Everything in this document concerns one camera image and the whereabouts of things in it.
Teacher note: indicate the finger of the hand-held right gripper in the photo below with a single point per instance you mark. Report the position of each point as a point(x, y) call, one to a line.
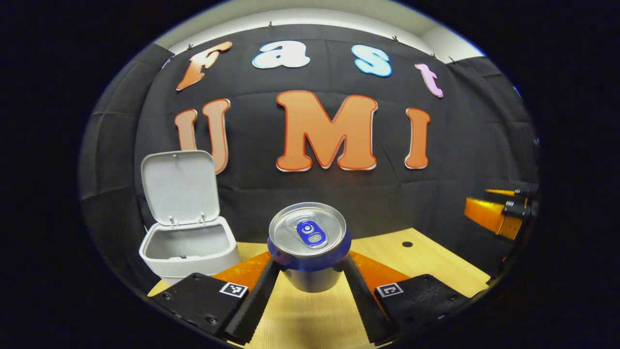
point(525, 192)
point(489, 215)

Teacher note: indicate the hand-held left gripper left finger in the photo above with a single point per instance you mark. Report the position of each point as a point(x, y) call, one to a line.
point(252, 305)

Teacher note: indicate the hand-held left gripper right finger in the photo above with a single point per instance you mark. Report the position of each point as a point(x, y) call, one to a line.
point(370, 310)

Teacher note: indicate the blue and silver pop can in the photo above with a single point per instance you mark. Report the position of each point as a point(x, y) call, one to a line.
point(310, 271)

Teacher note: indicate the white desktop garbage bin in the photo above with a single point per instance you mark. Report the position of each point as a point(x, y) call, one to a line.
point(179, 189)

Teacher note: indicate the wooden desktop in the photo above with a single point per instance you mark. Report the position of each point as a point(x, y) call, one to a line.
point(426, 261)

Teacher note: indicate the black backdrop cloth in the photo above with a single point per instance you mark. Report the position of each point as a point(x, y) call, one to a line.
point(252, 189)

